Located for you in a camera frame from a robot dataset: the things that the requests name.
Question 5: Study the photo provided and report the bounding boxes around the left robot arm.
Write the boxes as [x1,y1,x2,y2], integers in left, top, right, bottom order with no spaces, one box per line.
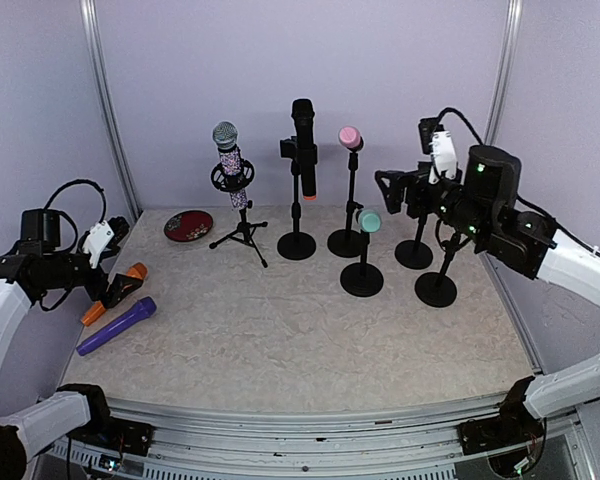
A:
[0,202,143,479]

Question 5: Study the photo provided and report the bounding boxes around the dark red floral plate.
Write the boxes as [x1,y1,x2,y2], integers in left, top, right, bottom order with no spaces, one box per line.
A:
[163,210,214,243]

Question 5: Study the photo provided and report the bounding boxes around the pink microphone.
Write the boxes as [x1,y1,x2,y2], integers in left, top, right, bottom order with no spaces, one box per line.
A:
[338,125,364,152]

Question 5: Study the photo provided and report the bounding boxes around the black tall microphone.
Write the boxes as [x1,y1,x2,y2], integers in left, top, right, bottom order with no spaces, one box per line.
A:
[291,98,317,200]

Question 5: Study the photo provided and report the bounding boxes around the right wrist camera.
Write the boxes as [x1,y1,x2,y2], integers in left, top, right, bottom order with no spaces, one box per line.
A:
[418,117,460,185]

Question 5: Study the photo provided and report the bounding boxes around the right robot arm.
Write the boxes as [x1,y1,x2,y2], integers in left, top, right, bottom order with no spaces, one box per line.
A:
[374,108,600,444]

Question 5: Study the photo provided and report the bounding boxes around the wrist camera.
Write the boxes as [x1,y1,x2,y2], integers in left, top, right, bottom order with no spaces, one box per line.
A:
[418,117,460,185]
[79,216,130,269]

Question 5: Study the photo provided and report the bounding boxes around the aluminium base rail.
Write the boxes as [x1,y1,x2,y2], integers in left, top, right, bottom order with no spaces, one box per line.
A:
[14,389,600,480]

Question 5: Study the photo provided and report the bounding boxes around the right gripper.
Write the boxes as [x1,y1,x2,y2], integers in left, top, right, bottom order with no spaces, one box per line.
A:
[375,160,494,244]

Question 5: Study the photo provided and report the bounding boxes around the black tripod mic stand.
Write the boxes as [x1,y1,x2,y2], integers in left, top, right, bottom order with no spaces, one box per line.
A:
[209,159,268,268]

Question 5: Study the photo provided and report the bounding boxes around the metal frame post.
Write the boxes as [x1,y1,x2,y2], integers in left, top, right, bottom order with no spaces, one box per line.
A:
[484,0,524,144]
[79,0,142,220]

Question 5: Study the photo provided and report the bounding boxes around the black round-base stand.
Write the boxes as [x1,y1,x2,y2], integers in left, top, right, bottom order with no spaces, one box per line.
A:
[394,215,433,270]

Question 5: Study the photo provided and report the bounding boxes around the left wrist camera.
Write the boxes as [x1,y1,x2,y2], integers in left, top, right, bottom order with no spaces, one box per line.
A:
[79,216,130,269]

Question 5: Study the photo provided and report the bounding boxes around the teal microphone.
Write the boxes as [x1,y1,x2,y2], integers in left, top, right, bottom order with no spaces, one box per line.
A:
[356,208,382,234]

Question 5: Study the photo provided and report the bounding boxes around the orange microphone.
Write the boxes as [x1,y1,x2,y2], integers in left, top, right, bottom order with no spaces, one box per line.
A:
[81,262,148,326]

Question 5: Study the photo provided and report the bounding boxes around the right metal frame post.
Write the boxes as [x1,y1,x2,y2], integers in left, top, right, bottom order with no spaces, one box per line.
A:
[484,0,524,144]

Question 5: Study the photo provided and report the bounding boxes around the purple microphone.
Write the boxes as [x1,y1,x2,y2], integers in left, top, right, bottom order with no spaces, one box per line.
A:
[76,297,157,356]

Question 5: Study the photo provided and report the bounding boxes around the silver rhinestone microphone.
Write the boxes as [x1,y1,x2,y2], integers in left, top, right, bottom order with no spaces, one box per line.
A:
[212,121,248,210]

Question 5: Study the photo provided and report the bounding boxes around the left metal frame post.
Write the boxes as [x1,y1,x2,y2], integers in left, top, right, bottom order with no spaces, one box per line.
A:
[79,0,142,220]

